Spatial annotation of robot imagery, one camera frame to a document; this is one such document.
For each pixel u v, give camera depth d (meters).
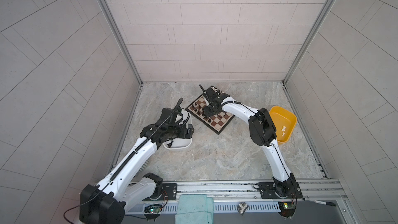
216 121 0.94
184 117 0.64
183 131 0.66
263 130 0.56
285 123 0.94
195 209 0.67
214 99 0.74
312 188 0.73
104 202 0.36
